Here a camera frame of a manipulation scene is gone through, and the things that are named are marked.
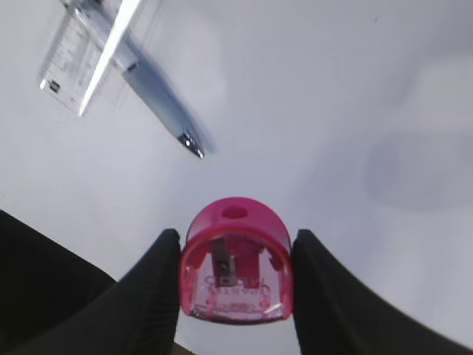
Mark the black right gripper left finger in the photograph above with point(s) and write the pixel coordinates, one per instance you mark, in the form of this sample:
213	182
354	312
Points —
55	302

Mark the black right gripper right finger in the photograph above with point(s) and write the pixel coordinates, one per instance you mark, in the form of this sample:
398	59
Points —
335	313

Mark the pink pencil sharpener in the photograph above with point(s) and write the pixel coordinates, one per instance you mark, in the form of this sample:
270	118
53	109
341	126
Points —
235	268

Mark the clear plastic ruler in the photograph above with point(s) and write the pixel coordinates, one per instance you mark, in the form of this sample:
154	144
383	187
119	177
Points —
71	59

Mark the light blue grey pen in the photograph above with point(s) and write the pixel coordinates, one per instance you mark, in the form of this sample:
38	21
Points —
148	85

